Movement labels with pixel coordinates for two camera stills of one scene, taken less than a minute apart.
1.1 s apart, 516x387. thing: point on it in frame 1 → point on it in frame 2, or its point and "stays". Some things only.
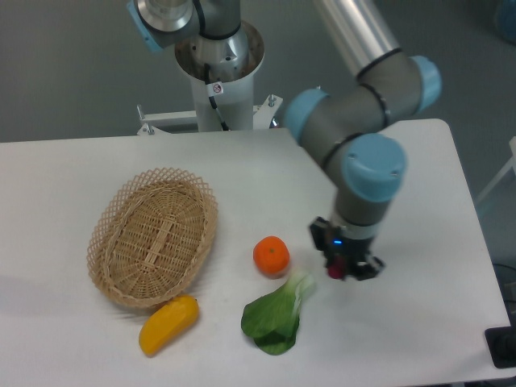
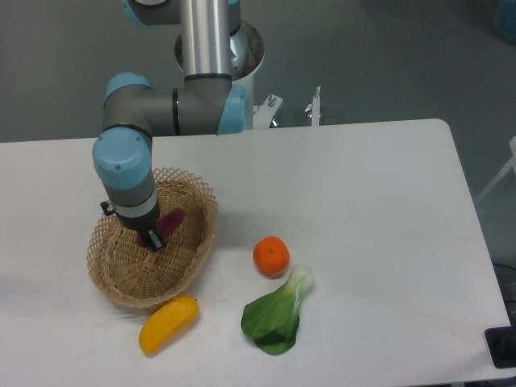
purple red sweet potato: [335, 272] → [167, 224]
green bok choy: [273, 320] stays
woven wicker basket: [152, 236] stays
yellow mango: [168, 322] stays
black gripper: [333, 242] → [144, 222]
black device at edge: [501, 343] stays
